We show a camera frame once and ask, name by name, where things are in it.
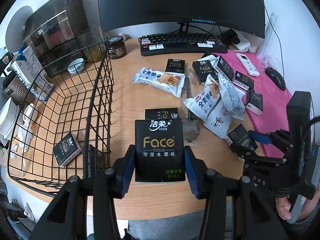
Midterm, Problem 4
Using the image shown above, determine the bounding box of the right hand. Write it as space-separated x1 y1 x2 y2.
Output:
275 184 320 222

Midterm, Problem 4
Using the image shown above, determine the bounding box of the pink desk mat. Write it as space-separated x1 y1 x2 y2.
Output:
212 48 293 158

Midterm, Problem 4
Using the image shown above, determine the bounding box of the white red logo sachet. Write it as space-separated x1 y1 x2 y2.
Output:
203 99 232 139

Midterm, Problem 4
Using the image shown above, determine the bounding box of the black computer mouse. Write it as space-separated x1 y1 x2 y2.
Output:
265 67 286 91

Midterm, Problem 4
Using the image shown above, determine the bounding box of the white printed sachet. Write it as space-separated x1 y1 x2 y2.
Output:
218 73 245 120

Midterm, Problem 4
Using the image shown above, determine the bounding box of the wrapped plastic spoon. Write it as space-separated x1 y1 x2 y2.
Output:
181 64 200 146

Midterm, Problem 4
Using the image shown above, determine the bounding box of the white cracker snack packet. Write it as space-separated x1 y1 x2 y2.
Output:
183 74 221 121

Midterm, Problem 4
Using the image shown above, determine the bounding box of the white remote control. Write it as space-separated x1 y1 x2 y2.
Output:
236 53 260 77

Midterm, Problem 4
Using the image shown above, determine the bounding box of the clear plastic wrapper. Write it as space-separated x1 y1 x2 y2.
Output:
256 12 278 61

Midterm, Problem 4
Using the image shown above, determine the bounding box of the white power adapter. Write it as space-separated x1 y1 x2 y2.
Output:
221 29 251 52

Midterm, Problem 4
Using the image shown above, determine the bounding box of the black mechanical keyboard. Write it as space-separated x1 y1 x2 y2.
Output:
138 33 228 56

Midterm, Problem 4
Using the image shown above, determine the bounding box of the black curved monitor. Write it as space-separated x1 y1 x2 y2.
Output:
98 0 265 38

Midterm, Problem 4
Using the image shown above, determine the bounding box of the small ceramic bowl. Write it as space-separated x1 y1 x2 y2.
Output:
67 58 85 75

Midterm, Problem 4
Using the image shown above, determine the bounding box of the white blue carton box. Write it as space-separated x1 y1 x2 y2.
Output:
12 45 55 101

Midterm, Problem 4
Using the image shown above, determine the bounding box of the dark glass jar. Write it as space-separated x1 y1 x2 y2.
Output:
107 36 127 60

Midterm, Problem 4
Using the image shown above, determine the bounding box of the dark acrylic drawer organizer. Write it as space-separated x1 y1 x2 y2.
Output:
23 0 106 78

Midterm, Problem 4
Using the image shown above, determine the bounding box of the white round fan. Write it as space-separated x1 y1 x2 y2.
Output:
5 5 33 53

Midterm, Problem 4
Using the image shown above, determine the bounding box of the black wire basket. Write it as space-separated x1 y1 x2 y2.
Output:
7 42 114 196

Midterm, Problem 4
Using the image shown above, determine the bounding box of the black cable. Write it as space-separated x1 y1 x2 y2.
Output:
263 4 286 81

